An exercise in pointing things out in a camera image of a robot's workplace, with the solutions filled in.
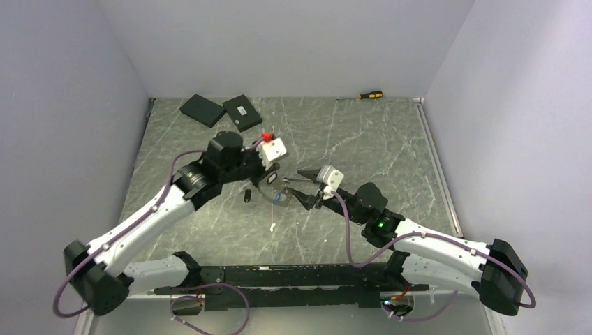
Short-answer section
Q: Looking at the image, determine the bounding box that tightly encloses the key with black fob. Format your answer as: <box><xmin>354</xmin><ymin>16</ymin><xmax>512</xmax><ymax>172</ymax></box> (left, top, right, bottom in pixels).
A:
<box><xmin>244</xmin><ymin>189</ymin><xmax>252</xmax><ymax>203</ymax></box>

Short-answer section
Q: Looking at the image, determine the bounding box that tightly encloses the metal keyring plate with rings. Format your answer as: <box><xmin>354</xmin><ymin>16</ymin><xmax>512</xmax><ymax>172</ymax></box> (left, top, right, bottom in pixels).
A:
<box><xmin>252</xmin><ymin>179</ymin><xmax>292</xmax><ymax>207</ymax></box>

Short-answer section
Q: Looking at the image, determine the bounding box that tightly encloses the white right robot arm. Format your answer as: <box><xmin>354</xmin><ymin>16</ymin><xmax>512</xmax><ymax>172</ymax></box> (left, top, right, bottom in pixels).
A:
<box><xmin>285</xmin><ymin>165</ymin><xmax>537</xmax><ymax>316</ymax></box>

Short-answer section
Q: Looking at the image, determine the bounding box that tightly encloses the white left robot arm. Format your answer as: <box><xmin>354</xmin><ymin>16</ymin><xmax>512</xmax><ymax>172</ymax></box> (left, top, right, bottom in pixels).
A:
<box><xmin>52</xmin><ymin>131</ymin><xmax>288</xmax><ymax>318</ymax></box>

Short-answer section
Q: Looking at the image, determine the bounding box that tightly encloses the black box with label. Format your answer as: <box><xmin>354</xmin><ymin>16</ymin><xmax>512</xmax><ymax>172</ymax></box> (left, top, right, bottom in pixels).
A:
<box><xmin>223</xmin><ymin>94</ymin><xmax>262</xmax><ymax>133</ymax></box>

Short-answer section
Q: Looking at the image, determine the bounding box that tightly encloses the black flat box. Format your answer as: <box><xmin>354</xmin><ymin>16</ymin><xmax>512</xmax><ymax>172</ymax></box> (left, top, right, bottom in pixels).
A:
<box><xmin>179</xmin><ymin>94</ymin><xmax>226</xmax><ymax>128</ymax></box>

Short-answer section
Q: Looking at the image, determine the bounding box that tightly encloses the far black yellow screwdriver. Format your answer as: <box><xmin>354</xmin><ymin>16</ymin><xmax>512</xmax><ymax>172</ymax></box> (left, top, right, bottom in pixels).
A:
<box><xmin>337</xmin><ymin>91</ymin><xmax>383</xmax><ymax>101</ymax></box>

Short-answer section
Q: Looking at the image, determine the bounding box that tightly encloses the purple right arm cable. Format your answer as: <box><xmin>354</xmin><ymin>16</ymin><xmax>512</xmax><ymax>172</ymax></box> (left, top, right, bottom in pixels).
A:
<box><xmin>330</xmin><ymin>189</ymin><xmax>538</xmax><ymax>323</ymax></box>

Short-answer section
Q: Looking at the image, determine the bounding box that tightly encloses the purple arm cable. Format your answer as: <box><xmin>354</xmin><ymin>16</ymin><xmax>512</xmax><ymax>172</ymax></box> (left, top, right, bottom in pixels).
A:
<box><xmin>330</xmin><ymin>189</ymin><xmax>538</xmax><ymax>323</ymax></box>
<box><xmin>52</xmin><ymin>136</ymin><xmax>267</xmax><ymax>335</ymax></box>

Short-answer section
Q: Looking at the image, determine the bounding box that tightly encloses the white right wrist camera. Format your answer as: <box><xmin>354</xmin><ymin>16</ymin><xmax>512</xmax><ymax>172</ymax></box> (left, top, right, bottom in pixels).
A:
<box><xmin>318</xmin><ymin>165</ymin><xmax>344</xmax><ymax>192</ymax></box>

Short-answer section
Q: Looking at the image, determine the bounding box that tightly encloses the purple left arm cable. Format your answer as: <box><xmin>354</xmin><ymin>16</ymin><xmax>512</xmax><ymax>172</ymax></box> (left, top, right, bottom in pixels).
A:
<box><xmin>52</xmin><ymin>136</ymin><xmax>267</xmax><ymax>335</ymax></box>

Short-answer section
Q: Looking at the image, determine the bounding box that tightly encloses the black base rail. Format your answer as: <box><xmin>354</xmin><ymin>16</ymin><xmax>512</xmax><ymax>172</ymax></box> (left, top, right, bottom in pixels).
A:
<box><xmin>154</xmin><ymin>263</ymin><xmax>405</xmax><ymax>311</ymax></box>

